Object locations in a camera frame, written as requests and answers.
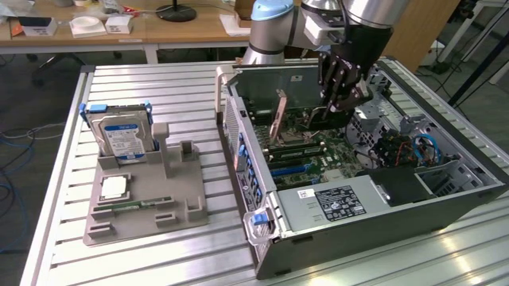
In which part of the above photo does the white square holder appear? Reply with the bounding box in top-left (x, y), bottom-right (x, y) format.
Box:
top-left (69, 16), bottom-right (108, 39)

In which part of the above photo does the grey power supply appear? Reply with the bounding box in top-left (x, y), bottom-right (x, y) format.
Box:
top-left (276, 175), bottom-right (394, 234)

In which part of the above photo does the wooden cabinet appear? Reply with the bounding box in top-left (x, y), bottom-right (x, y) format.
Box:
top-left (379, 0), bottom-right (464, 73)

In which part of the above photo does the grey sheet metal disk bay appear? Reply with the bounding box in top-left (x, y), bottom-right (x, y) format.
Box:
top-left (412, 160), bottom-right (482, 197)

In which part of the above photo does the grey parts rack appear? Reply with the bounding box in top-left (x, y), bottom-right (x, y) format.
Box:
top-left (81, 122), bottom-right (209, 247)

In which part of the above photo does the blue expansion slot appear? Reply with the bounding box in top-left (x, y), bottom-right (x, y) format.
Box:
top-left (269, 164), bottom-right (315, 177)

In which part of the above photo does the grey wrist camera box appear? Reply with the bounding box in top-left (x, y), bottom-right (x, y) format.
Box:
top-left (303, 19), bottom-right (344, 46)

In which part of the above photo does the green motherboard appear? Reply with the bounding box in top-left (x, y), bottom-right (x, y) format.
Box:
top-left (241, 102), bottom-right (362, 191)

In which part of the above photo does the black plastic shroud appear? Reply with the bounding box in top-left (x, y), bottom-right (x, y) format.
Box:
top-left (355, 166), bottom-right (436, 208)

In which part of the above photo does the black RAM stick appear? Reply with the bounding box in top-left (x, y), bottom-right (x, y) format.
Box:
top-left (269, 144), bottom-right (327, 159)

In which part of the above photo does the white paper stack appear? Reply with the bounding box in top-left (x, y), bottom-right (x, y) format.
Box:
top-left (219, 13), bottom-right (252, 36)

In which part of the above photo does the perforated metal disk bay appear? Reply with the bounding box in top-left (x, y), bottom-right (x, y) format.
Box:
top-left (344, 89), bottom-right (402, 156)

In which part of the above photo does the blue floor cable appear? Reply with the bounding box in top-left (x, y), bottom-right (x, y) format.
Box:
top-left (0, 130), bottom-right (32, 254)

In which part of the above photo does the wooden desk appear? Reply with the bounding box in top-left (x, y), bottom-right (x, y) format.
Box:
top-left (0, 0), bottom-right (319, 65)

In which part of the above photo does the hard disk in blue caddy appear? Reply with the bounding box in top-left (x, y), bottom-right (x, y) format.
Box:
top-left (77, 101), bottom-right (155, 165)

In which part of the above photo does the dark open PC case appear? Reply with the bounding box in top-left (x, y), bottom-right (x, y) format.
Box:
top-left (213, 56), bottom-right (509, 281)

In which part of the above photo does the small white box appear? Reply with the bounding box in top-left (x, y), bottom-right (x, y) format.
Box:
top-left (105, 15), bottom-right (134, 34)

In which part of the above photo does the black round lamp base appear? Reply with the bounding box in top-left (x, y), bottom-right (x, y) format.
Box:
top-left (155, 0), bottom-right (197, 23)

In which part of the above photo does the white floor cable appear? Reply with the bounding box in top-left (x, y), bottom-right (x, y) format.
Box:
top-left (0, 122), bottom-right (65, 141)

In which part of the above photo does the white floor box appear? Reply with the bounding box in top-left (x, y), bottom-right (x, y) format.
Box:
top-left (422, 40), bottom-right (446, 68)

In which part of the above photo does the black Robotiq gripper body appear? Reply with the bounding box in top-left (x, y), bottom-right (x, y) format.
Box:
top-left (332, 25), bottom-right (394, 76)

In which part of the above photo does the black chair base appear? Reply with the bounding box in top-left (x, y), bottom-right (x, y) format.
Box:
top-left (29, 53), bottom-right (86, 87)

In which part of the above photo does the silver CPU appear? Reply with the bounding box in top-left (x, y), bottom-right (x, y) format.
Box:
top-left (98, 177), bottom-right (128, 200)

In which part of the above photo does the white box with dark lid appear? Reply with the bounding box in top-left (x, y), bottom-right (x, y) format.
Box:
top-left (17, 16), bottom-right (58, 37)

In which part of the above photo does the blue wire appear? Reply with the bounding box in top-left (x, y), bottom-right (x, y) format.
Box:
top-left (411, 133), bottom-right (442, 163)

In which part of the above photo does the brown cardboard box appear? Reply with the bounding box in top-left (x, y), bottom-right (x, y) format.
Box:
top-left (233, 0), bottom-right (255, 21)

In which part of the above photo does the black graphics card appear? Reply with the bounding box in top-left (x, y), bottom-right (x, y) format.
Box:
top-left (268, 88), bottom-right (356, 147)

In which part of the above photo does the green RAM stick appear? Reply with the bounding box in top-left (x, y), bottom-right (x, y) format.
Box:
top-left (94, 197), bottom-right (173, 211)

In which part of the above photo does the CPU socket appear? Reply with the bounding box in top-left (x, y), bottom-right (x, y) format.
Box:
top-left (277, 129), bottom-right (305, 144)

